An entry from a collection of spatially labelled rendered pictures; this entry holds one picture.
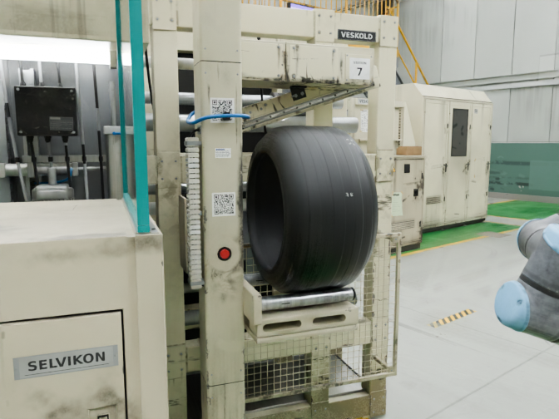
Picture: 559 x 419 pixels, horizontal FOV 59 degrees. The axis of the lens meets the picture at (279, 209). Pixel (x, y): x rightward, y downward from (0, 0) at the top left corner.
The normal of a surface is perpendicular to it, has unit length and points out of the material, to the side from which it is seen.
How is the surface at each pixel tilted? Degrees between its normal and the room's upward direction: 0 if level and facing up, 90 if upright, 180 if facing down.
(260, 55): 90
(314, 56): 90
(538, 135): 90
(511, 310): 74
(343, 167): 57
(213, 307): 90
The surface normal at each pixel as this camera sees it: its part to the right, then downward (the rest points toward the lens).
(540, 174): -0.78, 0.08
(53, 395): 0.34, 0.13
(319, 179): 0.31, -0.30
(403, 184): 0.62, 0.11
